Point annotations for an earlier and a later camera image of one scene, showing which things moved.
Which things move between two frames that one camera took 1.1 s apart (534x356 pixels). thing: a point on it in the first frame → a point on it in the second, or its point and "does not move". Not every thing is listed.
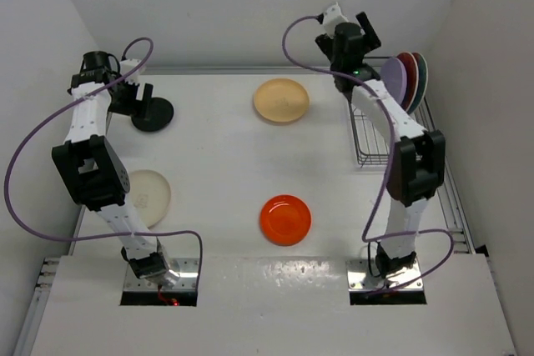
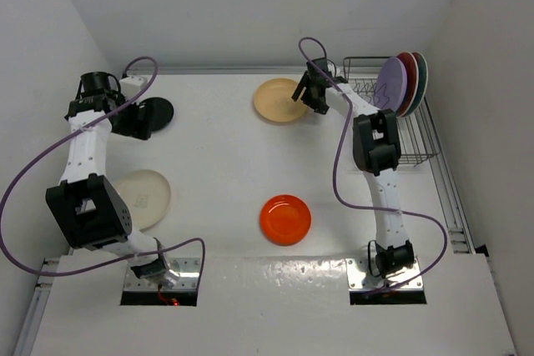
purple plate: x=394 y=76 does not move
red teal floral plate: x=423 y=82 does not move
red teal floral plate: x=412 y=77 does not move
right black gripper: x=373 y=40 → x=319 y=105
